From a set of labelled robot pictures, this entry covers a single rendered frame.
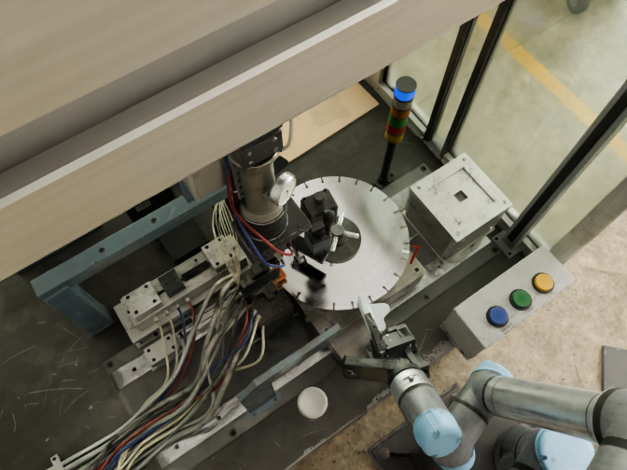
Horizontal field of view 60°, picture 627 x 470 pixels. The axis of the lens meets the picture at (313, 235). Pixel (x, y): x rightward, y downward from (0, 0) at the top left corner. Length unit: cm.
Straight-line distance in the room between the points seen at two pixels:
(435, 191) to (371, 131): 35
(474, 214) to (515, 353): 99
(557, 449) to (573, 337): 121
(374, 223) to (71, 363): 80
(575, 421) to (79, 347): 110
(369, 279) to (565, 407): 48
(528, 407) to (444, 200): 57
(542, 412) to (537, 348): 133
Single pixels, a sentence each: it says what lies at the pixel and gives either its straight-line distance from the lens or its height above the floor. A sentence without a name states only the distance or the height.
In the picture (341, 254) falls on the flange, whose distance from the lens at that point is 122.
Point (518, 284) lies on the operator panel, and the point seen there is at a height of 90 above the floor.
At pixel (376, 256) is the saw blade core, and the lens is 123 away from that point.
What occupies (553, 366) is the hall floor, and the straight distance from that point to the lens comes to 231.
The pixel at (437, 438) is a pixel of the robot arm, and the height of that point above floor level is 110.
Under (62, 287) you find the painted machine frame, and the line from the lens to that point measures 122.
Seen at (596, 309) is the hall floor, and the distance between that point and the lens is 245.
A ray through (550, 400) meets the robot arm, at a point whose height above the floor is 119.
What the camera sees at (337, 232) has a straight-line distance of 119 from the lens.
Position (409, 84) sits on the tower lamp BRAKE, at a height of 116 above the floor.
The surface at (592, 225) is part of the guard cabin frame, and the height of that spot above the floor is 104.
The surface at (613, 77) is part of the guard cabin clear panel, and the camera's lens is 111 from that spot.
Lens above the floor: 208
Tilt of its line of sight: 66 degrees down
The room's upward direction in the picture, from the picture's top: 1 degrees clockwise
